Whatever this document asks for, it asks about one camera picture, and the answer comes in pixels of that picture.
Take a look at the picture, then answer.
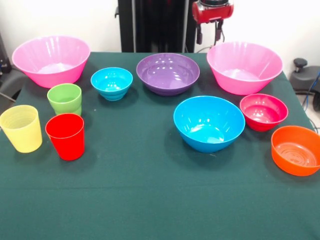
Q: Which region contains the dark green tablecloth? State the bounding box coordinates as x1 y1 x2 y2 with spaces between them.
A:
0 51 320 240

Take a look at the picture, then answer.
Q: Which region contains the black hanging cable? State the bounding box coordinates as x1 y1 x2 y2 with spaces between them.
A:
209 23 226 50

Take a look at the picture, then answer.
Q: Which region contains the red cup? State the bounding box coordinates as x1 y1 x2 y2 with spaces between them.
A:
44 112 85 161

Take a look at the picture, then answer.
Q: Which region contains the small blue bowl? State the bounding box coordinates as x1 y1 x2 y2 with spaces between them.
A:
90 66 134 102

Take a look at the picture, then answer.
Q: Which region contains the crimson bowl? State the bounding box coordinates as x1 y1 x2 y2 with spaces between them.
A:
239 93 289 132

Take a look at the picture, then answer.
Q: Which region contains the yellow cup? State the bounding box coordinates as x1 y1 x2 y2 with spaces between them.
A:
0 104 43 154

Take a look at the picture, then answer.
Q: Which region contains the purple bowl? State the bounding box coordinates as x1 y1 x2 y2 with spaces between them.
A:
135 52 201 97

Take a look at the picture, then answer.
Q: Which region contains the large pink bowl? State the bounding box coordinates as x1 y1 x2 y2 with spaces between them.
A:
206 41 284 96
11 35 91 89

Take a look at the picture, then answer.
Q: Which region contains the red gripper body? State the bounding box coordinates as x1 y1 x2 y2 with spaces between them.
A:
191 2 235 25

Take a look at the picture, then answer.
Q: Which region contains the blue cable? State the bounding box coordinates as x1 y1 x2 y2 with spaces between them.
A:
301 71 320 112

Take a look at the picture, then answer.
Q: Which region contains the black rounded floor base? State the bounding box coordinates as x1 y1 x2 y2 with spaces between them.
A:
289 57 320 112

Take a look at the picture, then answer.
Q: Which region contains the large blue bowl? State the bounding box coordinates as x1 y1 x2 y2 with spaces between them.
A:
173 95 246 154

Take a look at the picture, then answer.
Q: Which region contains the dark grey chair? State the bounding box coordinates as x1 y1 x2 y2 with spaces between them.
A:
0 32 27 106

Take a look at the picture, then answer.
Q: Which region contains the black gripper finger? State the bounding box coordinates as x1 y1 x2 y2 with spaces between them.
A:
195 23 204 45
215 20 224 41

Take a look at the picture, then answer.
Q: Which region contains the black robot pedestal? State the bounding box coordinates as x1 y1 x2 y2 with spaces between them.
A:
114 0 203 53

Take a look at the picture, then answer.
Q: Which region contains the green cup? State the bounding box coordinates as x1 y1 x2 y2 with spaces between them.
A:
46 83 83 117

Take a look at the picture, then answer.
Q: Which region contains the orange bowl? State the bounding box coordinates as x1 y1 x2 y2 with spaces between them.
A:
270 125 320 177

